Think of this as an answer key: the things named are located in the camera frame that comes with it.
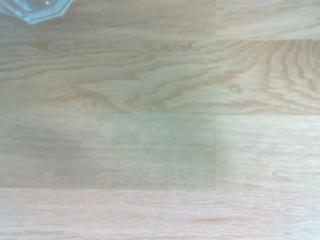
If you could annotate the clear faceted drinking glass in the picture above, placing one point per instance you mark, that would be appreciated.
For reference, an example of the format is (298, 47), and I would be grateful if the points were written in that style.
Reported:
(37, 11)

